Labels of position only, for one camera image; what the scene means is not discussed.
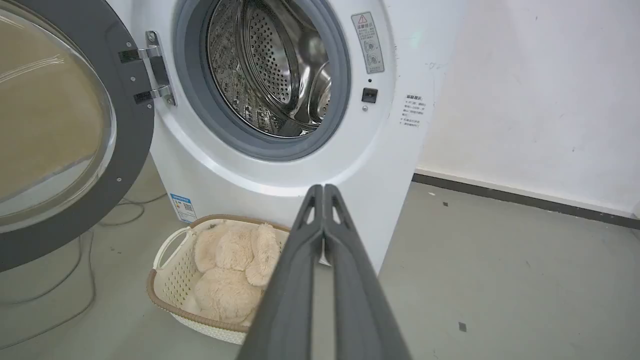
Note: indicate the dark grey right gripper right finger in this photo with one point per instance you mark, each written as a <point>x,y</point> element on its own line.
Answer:
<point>362,310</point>

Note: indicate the dark grey wall baseboard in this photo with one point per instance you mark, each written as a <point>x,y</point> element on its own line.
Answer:
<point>525,200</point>

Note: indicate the white laundry basket brown rim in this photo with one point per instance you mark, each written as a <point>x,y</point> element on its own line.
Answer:
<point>172,280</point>

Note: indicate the chrome door hinge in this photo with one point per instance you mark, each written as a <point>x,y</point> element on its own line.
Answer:
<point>156,70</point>

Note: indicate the beige plush toy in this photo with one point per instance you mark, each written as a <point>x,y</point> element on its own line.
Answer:
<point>230,270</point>

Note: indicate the white front-load washing machine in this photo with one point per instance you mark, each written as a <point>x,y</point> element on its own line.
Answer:
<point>235,165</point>

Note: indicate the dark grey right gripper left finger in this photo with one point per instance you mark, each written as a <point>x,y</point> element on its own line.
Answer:
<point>285,305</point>

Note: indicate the grey round washing machine door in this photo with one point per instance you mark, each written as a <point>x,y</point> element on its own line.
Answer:
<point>65,130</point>

